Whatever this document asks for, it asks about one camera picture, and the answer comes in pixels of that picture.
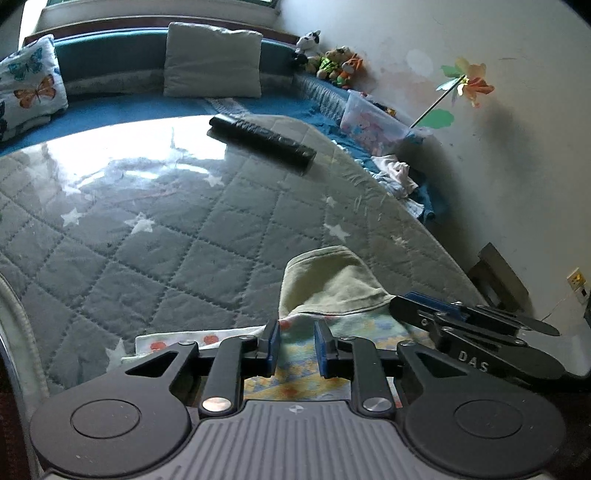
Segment black and white plush toy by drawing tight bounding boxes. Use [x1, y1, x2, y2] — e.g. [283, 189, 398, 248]
[291, 30, 322, 75]

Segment orange green plush toys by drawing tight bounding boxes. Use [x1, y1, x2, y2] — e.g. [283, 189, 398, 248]
[315, 46, 363, 90]

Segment dark wooden stool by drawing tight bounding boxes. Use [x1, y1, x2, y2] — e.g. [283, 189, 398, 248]
[468, 243, 532, 313]

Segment blue bench sofa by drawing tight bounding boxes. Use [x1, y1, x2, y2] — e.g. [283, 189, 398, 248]
[1, 22, 442, 222]

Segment floral green child's garment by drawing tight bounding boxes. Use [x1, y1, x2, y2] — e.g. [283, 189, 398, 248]
[134, 246, 432, 400]

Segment grey square cushion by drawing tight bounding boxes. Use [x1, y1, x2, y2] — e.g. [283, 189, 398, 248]
[163, 22, 263, 98]

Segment colourful paper pinwheel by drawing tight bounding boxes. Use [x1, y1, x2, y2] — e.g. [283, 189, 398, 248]
[410, 57, 495, 129]

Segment clear plastic storage box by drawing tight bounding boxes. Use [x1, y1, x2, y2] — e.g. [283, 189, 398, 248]
[339, 90, 433, 156]

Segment black remote control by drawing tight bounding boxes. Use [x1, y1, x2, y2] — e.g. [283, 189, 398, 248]
[209, 114, 317, 172]

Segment butterfly print pillow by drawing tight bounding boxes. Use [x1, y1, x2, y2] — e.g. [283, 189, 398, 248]
[1, 34, 68, 142]

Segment wall power socket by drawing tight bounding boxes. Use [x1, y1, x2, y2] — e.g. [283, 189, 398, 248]
[567, 268, 590, 305]

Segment pile of light clothes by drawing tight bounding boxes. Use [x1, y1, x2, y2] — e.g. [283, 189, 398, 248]
[372, 154, 425, 219]

